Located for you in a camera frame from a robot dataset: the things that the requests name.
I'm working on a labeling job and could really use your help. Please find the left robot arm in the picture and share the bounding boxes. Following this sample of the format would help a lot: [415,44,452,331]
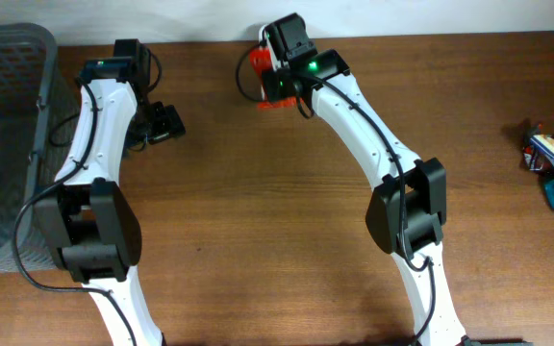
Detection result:
[24,38,186,345]

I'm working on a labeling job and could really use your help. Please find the red snack bag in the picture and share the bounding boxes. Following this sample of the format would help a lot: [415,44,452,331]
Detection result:
[249,47,296,110]

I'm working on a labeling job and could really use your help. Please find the hex wrench set packet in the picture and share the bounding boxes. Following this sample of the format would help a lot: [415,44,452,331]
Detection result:
[522,122,552,174]

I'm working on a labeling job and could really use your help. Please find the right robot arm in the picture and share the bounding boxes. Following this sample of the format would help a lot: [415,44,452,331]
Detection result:
[259,13,469,345]

